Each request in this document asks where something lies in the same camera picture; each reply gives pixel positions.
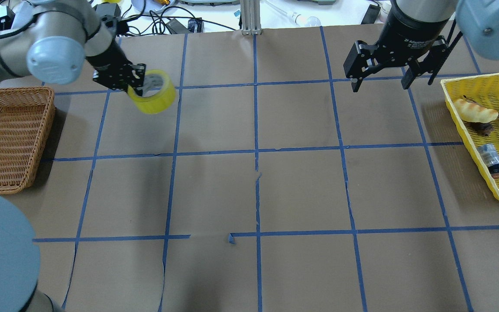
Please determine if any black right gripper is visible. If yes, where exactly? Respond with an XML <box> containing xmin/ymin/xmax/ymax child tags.
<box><xmin>343</xmin><ymin>13</ymin><xmax>463</xmax><ymax>93</ymax></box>

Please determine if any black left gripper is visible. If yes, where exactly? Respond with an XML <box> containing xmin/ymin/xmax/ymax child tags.
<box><xmin>92</xmin><ymin>43</ymin><xmax>146</xmax><ymax>97</ymax></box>

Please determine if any yellow tape roll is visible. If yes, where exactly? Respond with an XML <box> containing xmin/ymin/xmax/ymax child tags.
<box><xmin>127</xmin><ymin>69</ymin><xmax>177</xmax><ymax>114</ymax></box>

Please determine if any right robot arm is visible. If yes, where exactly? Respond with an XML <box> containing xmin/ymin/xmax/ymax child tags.
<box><xmin>343</xmin><ymin>0</ymin><xmax>499</xmax><ymax>92</ymax></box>

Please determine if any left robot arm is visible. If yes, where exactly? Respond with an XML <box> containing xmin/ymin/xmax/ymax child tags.
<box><xmin>0</xmin><ymin>0</ymin><xmax>146</xmax><ymax>96</ymax></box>

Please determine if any blue plate with brass part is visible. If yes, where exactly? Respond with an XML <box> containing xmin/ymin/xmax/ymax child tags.
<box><xmin>131</xmin><ymin>0</ymin><xmax>177</xmax><ymax>13</ymax></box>

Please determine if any black power adapter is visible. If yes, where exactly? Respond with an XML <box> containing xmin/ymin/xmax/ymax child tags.
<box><xmin>93</xmin><ymin>2</ymin><xmax>121</xmax><ymax>28</ymax></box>

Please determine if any toy bread loaf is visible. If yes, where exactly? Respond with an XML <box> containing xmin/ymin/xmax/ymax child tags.
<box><xmin>453</xmin><ymin>98</ymin><xmax>499</xmax><ymax>123</ymax></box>

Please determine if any yellow plastic basket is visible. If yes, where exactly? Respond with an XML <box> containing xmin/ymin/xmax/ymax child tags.
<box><xmin>440</xmin><ymin>69</ymin><xmax>499</xmax><ymax>208</ymax></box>

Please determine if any light bulb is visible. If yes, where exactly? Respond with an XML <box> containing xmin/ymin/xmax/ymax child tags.
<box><xmin>290</xmin><ymin>12</ymin><xmax>321</xmax><ymax>27</ymax></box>

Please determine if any brown toy piece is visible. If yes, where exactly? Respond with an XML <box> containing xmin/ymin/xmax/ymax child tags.
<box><xmin>469</xmin><ymin>122</ymin><xmax>494</xmax><ymax>137</ymax></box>

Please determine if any small dark bottle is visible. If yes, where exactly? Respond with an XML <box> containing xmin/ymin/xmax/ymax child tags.
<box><xmin>476</xmin><ymin>143</ymin><xmax>499</xmax><ymax>180</ymax></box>

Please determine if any brown wicker basket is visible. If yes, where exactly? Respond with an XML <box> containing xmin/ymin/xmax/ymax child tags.
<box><xmin>0</xmin><ymin>86</ymin><xmax>56</xmax><ymax>194</ymax></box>

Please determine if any aluminium frame post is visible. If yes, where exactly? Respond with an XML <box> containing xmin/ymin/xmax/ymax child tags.
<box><xmin>240</xmin><ymin>0</ymin><xmax>262</xmax><ymax>36</ymax></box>

